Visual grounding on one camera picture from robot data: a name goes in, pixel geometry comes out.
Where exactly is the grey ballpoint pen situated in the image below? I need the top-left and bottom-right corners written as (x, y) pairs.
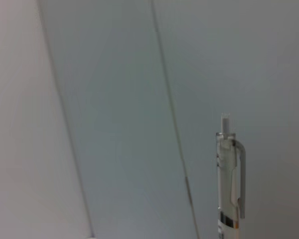
top-left (215, 112), bottom-right (247, 239)

